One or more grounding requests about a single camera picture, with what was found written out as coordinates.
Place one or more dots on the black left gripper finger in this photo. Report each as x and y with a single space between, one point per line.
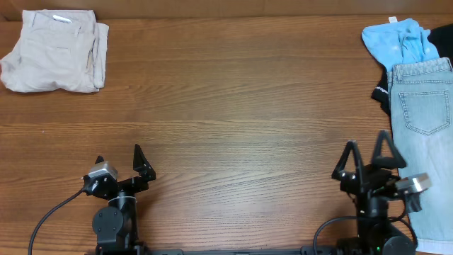
142 166
99 159

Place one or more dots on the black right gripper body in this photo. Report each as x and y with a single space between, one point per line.
370 176

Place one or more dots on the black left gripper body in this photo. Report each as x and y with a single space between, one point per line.
124 183

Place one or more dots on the light blue denim shorts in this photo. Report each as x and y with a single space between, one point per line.
420 99

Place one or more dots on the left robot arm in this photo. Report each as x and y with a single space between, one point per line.
116 225

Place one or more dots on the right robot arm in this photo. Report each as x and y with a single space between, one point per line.
376 233

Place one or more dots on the light blue t-shirt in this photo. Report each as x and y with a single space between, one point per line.
400 42

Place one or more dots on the folded beige trousers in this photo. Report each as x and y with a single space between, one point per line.
57 49

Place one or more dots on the black garment with print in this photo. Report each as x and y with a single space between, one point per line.
441 38

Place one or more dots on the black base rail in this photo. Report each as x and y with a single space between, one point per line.
305 250

